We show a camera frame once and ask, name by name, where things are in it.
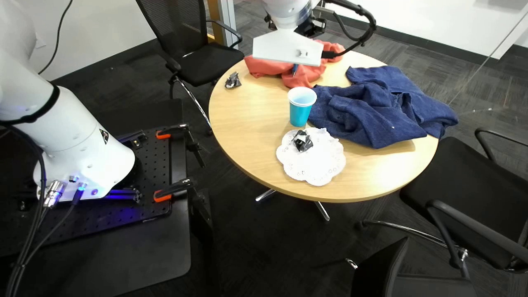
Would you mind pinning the orange and black clamp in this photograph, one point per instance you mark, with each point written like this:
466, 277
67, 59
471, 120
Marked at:
181, 131
175, 189

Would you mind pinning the black office chair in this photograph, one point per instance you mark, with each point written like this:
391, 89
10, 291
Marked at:
396, 272
466, 194
198, 57

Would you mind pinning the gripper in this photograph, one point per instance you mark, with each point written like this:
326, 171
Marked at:
314, 28

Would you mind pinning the blue paper cup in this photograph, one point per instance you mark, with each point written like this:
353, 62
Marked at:
300, 109

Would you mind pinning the white paper doily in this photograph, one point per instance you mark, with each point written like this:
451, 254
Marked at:
315, 163

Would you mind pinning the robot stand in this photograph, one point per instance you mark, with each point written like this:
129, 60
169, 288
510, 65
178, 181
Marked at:
123, 247

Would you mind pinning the wooden door frame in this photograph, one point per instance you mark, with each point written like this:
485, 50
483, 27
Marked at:
220, 18

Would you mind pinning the blue pen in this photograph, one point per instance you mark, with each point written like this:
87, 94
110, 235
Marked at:
295, 70

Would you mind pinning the blue towel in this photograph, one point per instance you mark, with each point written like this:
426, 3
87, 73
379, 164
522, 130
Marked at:
379, 111

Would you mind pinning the orange cloth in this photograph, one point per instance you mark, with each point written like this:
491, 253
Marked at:
303, 74

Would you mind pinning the crumpled foil wrapper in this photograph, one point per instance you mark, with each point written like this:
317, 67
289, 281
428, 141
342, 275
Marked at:
302, 140
232, 80

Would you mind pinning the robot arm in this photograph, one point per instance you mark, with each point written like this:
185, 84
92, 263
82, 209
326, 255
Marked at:
62, 123

